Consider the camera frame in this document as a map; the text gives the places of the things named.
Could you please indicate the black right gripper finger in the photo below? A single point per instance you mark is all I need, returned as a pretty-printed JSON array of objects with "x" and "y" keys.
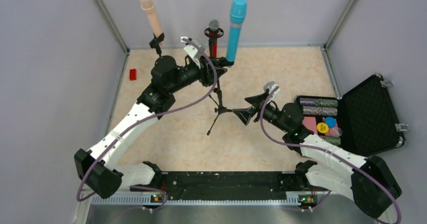
[
  {"x": 257, "y": 100},
  {"x": 245, "y": 114}
]

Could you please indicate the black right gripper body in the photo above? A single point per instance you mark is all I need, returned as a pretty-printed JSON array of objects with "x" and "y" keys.
[{"x": 257, "y": 105}]

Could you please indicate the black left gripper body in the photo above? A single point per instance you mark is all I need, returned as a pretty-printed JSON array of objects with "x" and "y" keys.
[{"x": 207, "y": 73}]

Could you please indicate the black tripod mic stand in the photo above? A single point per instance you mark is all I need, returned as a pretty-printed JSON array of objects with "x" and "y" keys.
[{"x": 220, "y": 109}]

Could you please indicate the shock mount tripod stand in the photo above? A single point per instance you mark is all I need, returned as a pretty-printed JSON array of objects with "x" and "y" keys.
[{"x": 220, "y": 34}]

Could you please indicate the round base mic stand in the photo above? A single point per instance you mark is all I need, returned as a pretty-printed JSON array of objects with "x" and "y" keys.
[{"x": 155, "y": 43}]

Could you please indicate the red glitter microphone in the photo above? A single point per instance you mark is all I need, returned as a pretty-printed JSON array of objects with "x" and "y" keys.
[{"x": 213, "y": 27}]

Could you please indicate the blue microphone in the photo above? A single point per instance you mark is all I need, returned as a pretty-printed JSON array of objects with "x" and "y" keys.
[{"x": 237, "y": 17}]

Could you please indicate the beige microphone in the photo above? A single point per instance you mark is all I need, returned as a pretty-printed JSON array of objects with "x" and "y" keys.
[{"x": 148, "y": 6}]

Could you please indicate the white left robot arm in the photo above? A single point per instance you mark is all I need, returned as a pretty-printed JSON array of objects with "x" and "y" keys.
[{"x": 97, "y": 167}]

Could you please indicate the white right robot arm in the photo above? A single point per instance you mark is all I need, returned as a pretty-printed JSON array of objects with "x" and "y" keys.
[{"x": 366, "y": 181}]

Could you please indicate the pink card in case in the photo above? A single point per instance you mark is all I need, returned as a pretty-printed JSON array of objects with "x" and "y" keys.
[{"x": 310, "y": 123}]

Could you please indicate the yellow round chip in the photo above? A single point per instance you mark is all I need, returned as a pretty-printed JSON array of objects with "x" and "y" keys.
[{"x": 322, "y": 127}]

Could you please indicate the blue round chip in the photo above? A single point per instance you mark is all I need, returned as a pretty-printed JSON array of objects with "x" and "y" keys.
[{"x": 330, "y": 122}]

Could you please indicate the small red block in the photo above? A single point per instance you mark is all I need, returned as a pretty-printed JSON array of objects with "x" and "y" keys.
[{"x": 132, "y": 74}]

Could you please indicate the black carrying case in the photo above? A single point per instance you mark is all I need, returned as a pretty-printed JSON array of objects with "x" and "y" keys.
[{"x": 367, "y": 123}]

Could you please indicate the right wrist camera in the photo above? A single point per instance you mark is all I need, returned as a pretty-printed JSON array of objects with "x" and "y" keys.
[{"x": 272, "y": 89}]

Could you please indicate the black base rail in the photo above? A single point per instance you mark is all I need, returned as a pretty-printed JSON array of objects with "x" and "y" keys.
[{"x": 239, "y": 185}]

